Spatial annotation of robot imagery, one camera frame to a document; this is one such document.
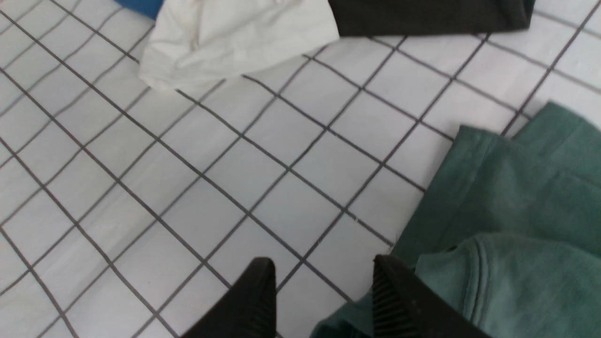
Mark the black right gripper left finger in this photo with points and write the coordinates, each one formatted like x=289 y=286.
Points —
x=247 y=310

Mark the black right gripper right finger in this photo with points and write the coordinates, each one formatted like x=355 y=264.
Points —
x=405 y=307

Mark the green long-sleeve shirt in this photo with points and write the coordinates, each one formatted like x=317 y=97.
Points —
x=507 y=234

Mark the white shirt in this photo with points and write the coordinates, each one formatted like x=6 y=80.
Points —
x=195 y=42

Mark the dark olive shirt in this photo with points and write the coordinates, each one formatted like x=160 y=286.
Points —
x=378 y=18

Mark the blue shirt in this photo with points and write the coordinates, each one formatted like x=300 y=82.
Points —
x=147 y=8

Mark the white grid tablecloth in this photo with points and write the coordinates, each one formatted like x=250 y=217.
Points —
x=127 y=212

